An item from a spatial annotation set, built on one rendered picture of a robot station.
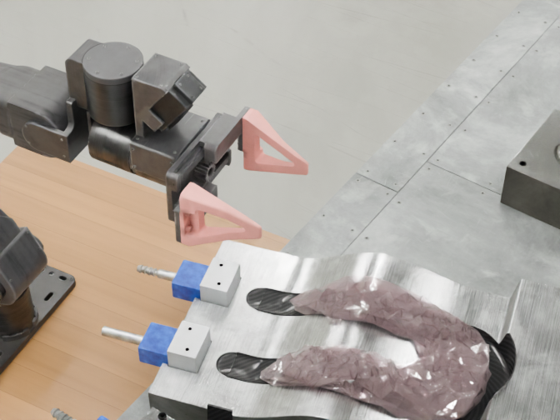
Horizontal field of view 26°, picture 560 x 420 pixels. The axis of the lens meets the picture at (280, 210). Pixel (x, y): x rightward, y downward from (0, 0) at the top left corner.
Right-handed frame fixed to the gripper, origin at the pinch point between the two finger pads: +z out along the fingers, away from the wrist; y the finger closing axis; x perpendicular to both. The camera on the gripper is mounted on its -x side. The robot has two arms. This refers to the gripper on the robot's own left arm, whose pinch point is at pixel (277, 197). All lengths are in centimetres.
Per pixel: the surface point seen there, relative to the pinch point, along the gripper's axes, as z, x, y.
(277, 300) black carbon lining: -7.4, 35.0, 15.3
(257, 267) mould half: -12.1, 34.6, 18.7
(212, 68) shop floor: -92, 121, 144
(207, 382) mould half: -8.6, 34.5, -0.1
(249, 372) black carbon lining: -5.2, 35.0, 3.9
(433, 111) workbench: -6, 40, 64
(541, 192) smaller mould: 16, 35, 49
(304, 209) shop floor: -47, 121, 108
